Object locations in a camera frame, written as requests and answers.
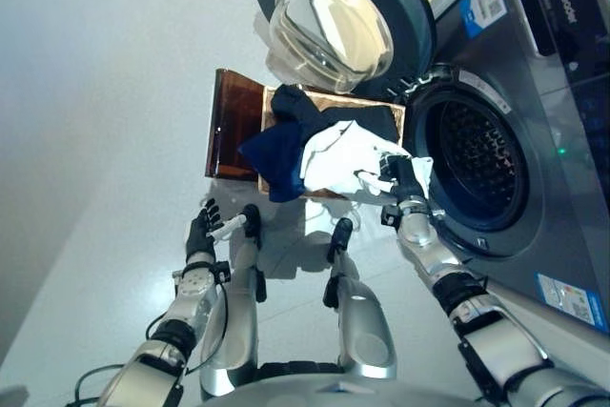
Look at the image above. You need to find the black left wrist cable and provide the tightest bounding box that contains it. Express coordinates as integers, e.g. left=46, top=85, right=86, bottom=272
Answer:
left=71, top=277, right=230, bottom=407

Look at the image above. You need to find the brown acrylic stand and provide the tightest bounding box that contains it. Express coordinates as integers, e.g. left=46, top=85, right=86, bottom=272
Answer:
left=204, top=68, right=268, bottom=179

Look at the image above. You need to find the round glass washer door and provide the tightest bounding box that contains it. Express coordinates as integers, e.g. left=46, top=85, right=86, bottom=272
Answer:
left=251, top=0, right=437, bottom=93

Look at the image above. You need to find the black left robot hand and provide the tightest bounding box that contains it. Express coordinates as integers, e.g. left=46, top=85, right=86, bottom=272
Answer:
left=184, top=197, right=247, bottom=266

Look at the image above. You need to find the black garment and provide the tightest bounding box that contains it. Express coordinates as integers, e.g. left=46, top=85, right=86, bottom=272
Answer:
left=271, top=84, right=399, bottom=141

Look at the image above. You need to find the blue garment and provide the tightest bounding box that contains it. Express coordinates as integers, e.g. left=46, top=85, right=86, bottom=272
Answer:
left=240, top=123, right=309, bottom=203

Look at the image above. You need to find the blue white energy label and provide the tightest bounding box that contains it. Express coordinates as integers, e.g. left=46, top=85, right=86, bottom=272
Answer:
left=534, top=272, right=610, bottom=335

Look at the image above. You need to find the grey front-load washing machine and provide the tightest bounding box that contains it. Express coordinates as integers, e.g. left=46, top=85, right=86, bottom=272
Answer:
left=361, top=0, right=610, bottom=336

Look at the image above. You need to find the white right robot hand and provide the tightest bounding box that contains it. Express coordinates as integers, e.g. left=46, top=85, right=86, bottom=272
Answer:
left=355, top=152, right=429, bottom=202

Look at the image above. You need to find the wicker laundry basket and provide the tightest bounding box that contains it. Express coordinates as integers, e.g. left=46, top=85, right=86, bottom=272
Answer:
left=256, top=85, right=407, bottom=201

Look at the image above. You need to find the white garment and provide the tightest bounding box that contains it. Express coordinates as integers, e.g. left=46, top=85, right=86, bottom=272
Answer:
left=298, top=120, right=435, bottom=198

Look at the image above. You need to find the small blue washer sticker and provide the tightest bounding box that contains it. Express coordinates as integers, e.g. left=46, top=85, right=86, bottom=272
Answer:
left=459, top=0, right=509, bottom=40

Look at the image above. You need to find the grey robot torso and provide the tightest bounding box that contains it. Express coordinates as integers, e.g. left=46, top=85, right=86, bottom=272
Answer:
left=199, top=361, right=482, bottom=407

